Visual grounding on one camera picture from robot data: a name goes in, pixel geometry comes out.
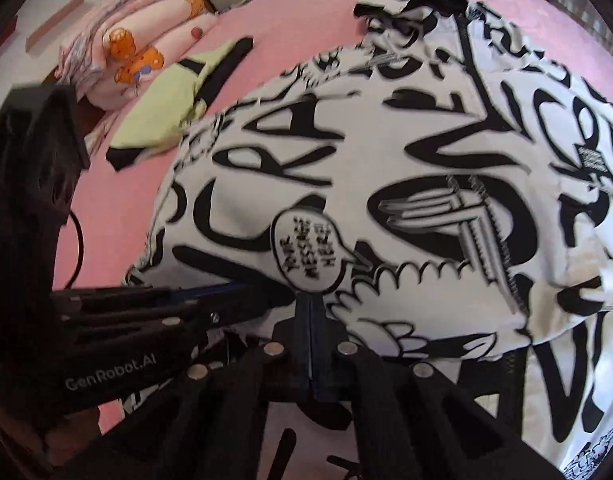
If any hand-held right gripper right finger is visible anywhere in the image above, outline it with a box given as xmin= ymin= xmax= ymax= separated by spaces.
xmin=313 ymin=296 xmax=562 ymax=480

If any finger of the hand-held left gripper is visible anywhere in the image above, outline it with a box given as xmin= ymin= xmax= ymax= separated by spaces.
xmin=61 ymin=302 xmax=220 ymax=332
xmin=53 ymin=282 xmax=250 ymax=314

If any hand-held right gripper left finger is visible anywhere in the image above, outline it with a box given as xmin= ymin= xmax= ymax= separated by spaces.
xmin=61 ymin=296 xmax=312 ymax=480

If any black and white printed garment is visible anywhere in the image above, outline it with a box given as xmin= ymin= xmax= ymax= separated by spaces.
xmin=124 ymin=0 xmax=613 ymax=480

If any green and black garment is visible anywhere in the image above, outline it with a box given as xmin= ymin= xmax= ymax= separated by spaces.
xmin=106 ymin=36 xmax=254 ymax=173

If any pink bed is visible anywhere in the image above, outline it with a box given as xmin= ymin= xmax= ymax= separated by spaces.
xmin=51 ymin=0 xmax=613 ymax=436

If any black cable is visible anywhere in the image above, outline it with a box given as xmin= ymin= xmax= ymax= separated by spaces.
xmin=61 ymin=207 xmax=85 ymax=288

